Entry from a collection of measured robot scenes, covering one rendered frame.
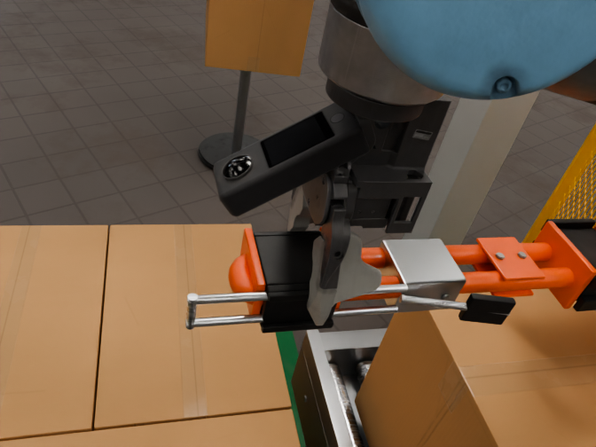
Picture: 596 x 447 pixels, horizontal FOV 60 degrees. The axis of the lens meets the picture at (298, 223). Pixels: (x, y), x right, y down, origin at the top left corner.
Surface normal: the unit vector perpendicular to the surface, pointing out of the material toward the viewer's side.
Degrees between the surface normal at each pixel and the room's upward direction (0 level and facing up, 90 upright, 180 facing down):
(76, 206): 0
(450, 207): 90
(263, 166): 33
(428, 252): 0
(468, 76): 90
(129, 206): 0
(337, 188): 40
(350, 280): 70
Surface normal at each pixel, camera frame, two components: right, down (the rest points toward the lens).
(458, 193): 0.22, 0.65
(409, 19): -0.16, 0.61
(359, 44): -0.55, 0.47
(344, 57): -0.72, 0.34
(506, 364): 0.18, -0.76
